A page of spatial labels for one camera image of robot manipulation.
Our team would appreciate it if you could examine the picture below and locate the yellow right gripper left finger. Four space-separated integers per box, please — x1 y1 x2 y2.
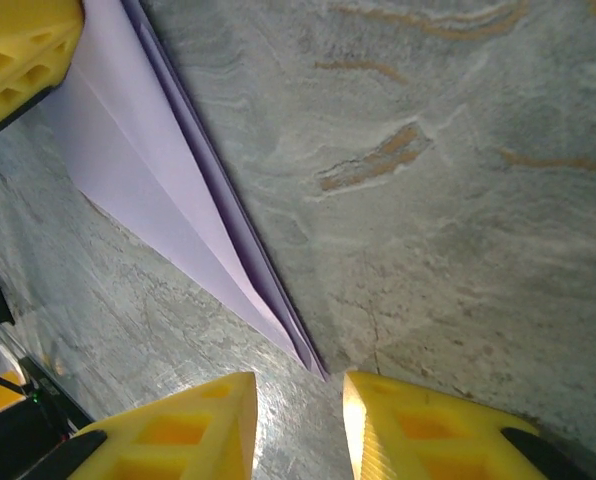
27 370 258 480

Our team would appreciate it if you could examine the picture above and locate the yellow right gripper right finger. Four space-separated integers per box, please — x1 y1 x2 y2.
341 369 587 480

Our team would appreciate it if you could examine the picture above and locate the yellow toy brick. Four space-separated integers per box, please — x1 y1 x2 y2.
0 369 27 415

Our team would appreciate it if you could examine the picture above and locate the lilac paper sheet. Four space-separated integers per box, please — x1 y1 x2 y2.
42 0 332 384

